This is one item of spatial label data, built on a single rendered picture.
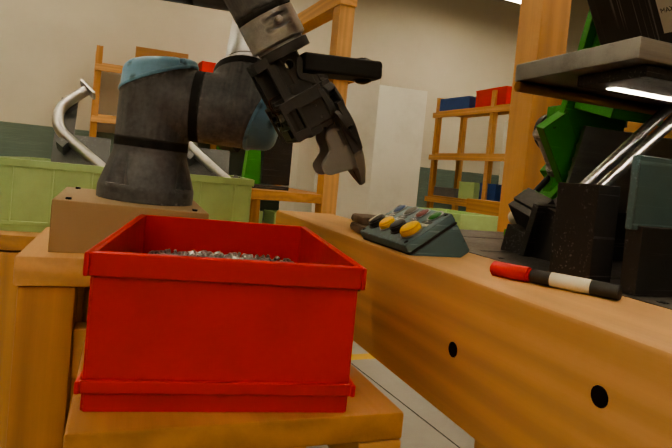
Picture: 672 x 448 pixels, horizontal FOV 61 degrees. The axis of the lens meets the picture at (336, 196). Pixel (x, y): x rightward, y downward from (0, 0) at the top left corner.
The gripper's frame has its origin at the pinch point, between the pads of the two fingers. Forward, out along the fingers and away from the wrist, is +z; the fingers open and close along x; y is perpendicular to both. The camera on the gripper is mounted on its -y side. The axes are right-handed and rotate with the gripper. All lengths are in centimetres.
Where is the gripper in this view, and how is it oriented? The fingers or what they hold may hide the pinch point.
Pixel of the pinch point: (362, 173)
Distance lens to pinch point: 79.2
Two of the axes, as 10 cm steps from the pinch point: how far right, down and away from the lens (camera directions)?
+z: 4.5, 8.6, 2.3
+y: -8.1, 5.1, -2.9
